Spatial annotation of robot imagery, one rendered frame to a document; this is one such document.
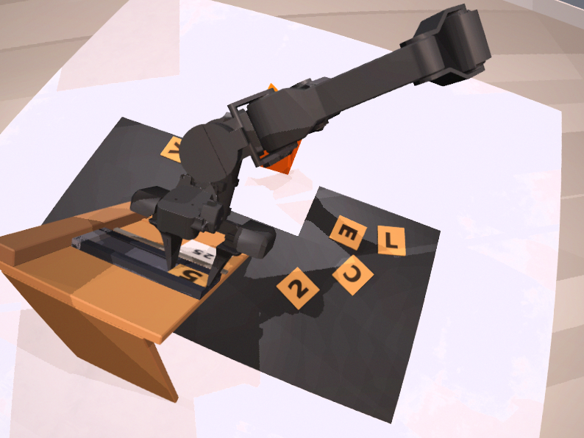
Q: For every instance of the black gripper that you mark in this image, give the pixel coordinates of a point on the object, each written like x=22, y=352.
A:
x=252, y=238

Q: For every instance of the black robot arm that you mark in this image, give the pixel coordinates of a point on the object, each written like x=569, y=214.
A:
x=447, y=48

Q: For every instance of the white paper label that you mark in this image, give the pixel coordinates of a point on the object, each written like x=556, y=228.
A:
x=199, y=251

